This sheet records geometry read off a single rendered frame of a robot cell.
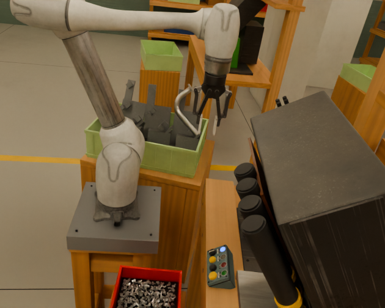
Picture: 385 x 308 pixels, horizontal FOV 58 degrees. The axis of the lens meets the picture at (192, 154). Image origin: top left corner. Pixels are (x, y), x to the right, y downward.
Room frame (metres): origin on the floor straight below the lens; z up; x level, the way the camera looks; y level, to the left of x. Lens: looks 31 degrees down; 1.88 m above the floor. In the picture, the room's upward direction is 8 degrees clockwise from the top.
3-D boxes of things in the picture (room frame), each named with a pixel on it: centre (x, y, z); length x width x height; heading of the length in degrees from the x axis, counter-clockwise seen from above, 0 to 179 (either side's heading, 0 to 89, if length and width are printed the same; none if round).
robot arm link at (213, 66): (1.15, -0.04, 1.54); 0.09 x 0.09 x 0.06
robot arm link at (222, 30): (1.16, -0.04, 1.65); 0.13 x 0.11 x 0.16; 4
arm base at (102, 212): (1.08, 0.27, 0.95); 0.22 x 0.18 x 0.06; 15
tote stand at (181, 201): (1.79, 0.24, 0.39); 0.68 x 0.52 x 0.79; 82
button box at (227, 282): (0.85, -0.15, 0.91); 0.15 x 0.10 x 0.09; 2
